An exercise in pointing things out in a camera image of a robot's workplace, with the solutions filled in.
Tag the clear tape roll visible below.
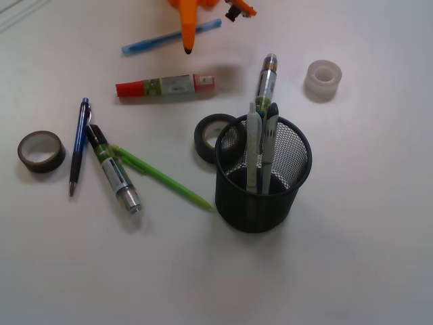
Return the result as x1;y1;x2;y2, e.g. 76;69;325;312
304;60;342;102

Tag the dark blue pen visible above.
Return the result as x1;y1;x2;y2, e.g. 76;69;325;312
69;97;91;197

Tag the black tape roll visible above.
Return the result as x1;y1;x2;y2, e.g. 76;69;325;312
194;114;247;164

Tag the black mesh pen holder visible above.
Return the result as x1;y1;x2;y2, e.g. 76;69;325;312
214;114;313;234

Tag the light blue pen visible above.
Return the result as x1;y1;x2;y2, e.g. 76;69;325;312
121;19;222;56

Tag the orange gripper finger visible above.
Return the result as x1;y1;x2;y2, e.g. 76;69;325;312
225;0;256;22
179;0;197;54

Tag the red cap marker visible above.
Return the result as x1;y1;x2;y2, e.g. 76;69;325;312
116;74;215;98

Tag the white dark-capped pen in holder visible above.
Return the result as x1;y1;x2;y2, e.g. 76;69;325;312
261;102;279;195

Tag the black cap marker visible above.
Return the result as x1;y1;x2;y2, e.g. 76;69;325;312
85;124;142;215

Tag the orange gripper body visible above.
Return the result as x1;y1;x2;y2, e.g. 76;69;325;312
168;0;219;7

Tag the green mechanical pencil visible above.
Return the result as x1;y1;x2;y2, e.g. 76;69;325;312
110;144;212;211

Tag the marker behind pen holder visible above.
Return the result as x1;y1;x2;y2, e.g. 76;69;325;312
255;53;277;117

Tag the brown tape roll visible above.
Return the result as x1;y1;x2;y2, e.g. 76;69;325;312
18;131;66;173

